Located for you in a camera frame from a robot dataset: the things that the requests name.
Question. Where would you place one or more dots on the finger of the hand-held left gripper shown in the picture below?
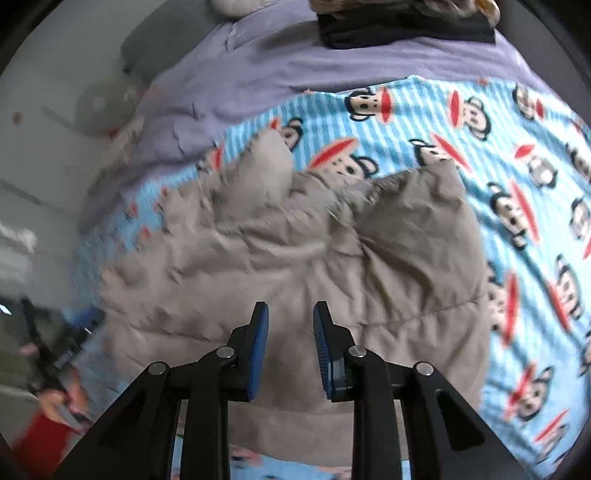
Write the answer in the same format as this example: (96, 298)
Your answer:
(87, 318)

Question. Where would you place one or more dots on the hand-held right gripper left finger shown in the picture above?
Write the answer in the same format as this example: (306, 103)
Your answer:
(258, 355)

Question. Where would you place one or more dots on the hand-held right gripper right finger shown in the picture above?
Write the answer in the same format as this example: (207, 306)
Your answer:
(323, 350)

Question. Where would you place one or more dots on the beige puffer jacket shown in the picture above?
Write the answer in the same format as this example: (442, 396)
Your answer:
(300, 258)

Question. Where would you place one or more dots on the person's left forearm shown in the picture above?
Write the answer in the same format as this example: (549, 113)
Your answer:
(44, 441)

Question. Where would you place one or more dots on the folded black clothes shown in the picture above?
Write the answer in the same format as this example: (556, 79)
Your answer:
(406, 32)

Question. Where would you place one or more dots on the person's left hand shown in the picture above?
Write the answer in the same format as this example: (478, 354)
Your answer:
(57, 406)

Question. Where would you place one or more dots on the white wardrobe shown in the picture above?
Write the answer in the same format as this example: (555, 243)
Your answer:
(41, 184)

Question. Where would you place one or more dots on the cream quilted cloth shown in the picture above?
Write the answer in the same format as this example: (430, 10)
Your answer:
(120, 152)

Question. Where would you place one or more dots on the white standing fan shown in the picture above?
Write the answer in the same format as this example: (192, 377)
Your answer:
(101, 108)

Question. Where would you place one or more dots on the blue striped printed blanket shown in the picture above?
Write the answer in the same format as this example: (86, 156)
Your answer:
(508, 152)

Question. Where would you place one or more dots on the purple duvet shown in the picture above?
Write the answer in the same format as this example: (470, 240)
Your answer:
(258, 78)

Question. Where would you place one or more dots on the grey quilted headboard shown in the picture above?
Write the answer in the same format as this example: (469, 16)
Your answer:
(161, 50)

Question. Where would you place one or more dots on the purple pillow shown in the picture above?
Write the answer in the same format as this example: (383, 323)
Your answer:
(272, 34)

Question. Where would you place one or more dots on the round grey cushion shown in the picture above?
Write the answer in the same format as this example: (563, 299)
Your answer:
(235, 7)

